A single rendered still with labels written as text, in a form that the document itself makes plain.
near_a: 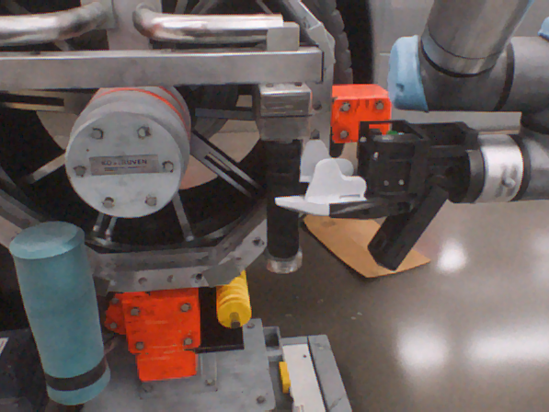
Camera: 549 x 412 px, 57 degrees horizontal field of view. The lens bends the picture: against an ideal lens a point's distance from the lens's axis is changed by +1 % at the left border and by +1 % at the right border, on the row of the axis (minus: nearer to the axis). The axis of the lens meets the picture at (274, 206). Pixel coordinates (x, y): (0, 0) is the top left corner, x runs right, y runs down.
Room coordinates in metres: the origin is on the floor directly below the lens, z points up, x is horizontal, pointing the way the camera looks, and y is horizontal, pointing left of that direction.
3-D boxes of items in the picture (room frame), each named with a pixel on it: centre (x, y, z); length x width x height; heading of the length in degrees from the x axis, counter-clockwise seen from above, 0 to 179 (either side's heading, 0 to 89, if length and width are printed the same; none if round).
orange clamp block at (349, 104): (0.75, -0.12, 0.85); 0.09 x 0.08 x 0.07; 98
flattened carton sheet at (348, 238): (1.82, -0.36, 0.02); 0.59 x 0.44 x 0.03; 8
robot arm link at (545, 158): (0.53, -0.31, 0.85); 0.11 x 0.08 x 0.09; 98
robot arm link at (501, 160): (0.52, -0.23, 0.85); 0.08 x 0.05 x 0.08; 8
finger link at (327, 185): (0.47, -0.05, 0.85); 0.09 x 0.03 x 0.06; 106
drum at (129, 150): (0.63, 0.18, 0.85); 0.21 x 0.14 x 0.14; 8
